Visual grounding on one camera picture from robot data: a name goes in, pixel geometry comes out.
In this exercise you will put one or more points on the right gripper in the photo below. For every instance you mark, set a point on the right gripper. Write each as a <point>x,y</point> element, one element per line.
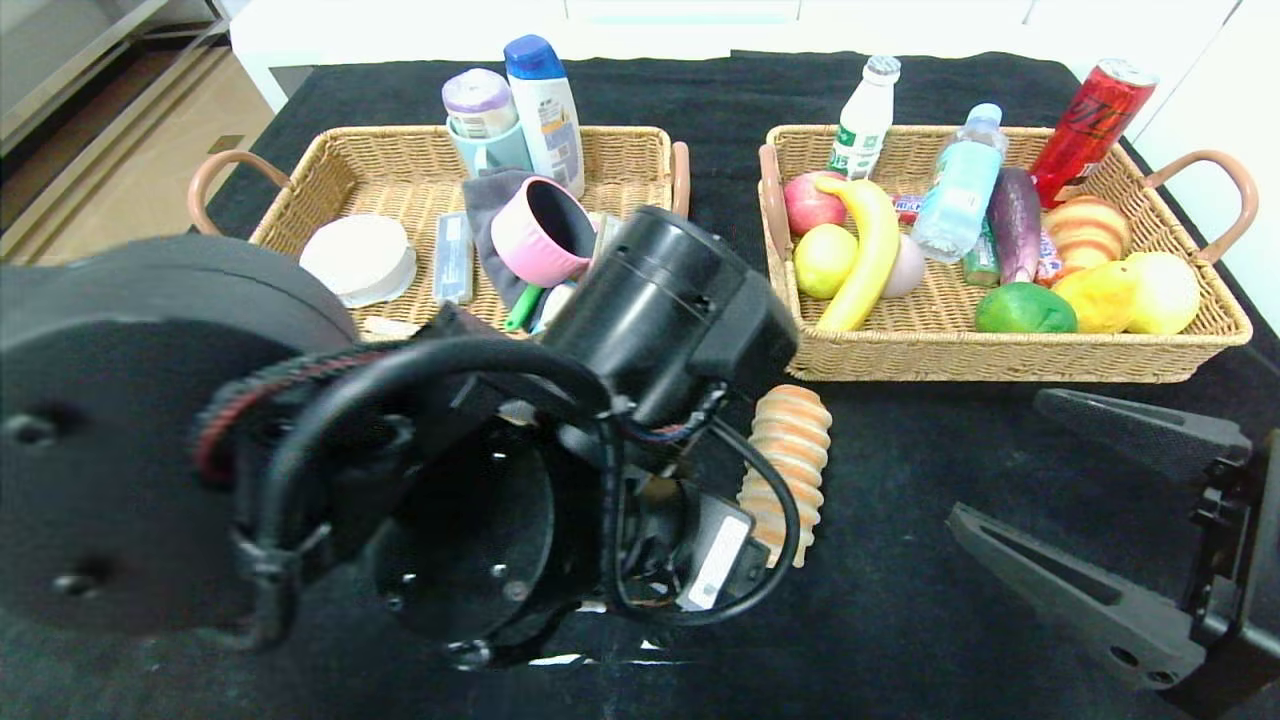
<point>1232,540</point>

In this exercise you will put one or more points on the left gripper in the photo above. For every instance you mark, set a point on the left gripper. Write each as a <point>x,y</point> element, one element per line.
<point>722,562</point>

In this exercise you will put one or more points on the ridged bread loaf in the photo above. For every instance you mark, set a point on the ridged bread loaf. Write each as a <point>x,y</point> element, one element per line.
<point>790,450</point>

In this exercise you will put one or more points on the yellow banana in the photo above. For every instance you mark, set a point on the yellow banana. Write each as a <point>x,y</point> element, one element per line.
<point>870,250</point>

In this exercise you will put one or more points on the playing card box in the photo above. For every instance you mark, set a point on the playing card box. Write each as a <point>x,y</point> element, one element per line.
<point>605,235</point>

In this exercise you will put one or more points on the clear water bottle blue cap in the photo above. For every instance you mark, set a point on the clear water bottle blue cap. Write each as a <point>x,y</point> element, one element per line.
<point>960,190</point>

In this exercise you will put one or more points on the pink saucepan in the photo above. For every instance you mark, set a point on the pink saucepan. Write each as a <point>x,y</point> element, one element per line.
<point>535,240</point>

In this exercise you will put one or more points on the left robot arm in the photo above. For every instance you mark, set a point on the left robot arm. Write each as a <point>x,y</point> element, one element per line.
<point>120,420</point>

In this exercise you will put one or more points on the wicker basket with food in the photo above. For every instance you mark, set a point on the wicker basket with food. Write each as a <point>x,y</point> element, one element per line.
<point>950,353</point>

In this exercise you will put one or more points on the wicker basket with household items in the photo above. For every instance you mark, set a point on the wicker basket with household items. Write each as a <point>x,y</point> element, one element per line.
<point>400,160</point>

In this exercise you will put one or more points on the black table cloth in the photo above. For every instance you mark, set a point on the black table cloth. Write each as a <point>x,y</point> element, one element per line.
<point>900,480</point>

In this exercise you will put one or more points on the yellow mango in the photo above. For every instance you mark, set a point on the yellow mango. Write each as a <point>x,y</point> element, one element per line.
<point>1095,300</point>

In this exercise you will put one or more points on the green lime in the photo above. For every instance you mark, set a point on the green lime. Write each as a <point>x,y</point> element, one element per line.
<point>1020,310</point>

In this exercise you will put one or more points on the large yellow lemon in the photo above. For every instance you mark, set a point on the large yellow lemon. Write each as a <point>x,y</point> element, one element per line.
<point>1168,292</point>

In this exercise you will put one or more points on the orange snack packet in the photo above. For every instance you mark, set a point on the orange snack packet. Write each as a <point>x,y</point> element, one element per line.
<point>1050,262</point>

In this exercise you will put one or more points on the green gum pack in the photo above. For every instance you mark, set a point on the green gum pack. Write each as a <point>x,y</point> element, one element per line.
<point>982,262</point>

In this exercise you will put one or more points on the croissant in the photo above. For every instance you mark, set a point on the croissant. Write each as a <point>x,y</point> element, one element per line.
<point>1088,232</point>

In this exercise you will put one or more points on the purple eggplant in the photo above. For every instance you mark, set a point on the purple eggplant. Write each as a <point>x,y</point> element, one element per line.
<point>1015,220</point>

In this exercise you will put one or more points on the small cream cup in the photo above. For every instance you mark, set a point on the small cream cup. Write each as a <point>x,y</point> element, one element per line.
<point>555,300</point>

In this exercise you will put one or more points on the small yellow lemon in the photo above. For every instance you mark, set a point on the small yellow lemon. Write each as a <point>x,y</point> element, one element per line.
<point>820,262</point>

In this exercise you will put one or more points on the pale pink round fruit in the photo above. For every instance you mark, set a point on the pale pink round fruit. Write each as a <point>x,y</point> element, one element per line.
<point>908,268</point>

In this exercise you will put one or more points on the red apple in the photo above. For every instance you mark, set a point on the red apple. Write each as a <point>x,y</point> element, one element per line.
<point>805,205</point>

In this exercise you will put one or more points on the red chewy candy bar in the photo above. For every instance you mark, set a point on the red chewy candy bar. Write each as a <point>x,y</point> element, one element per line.
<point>908,208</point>

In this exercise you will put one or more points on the red drink can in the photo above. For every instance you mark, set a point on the red drink can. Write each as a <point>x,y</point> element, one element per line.
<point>1090,128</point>

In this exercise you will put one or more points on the clear plastic case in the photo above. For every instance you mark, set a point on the clear plastic case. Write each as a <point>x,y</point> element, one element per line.
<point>453,258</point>

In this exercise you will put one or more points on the cream flat stick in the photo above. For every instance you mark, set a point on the cream flat stick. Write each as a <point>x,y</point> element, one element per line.
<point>390,327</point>

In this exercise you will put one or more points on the white cabinet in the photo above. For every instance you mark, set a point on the white cabinet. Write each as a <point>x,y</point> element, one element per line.
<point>1230,120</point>

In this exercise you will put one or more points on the grey cloth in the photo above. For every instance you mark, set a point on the grey cloth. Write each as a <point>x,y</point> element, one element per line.
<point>482,215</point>

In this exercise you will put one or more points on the mint green mug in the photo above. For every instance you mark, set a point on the mint green mug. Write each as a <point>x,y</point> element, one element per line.
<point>498,150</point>

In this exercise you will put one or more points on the white yogurt drink bottle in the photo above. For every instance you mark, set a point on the white yogurt drink bottle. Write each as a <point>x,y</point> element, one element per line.
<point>865,110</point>

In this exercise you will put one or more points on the white round container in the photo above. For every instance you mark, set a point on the white round container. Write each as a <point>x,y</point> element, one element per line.
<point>355,260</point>

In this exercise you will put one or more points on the white shampoo bottle blue cap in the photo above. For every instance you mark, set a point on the white shampoo bottle blue cap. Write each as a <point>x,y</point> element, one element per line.
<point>545,108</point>

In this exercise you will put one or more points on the purple lid jar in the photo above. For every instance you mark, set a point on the purple lid jar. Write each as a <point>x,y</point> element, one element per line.
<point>478,98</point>

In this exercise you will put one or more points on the white low bench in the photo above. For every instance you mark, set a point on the white low bench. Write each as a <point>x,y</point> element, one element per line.
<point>290,45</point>

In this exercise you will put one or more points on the grey metal shelf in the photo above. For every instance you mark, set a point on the grey metal shelf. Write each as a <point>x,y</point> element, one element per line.
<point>60,60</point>

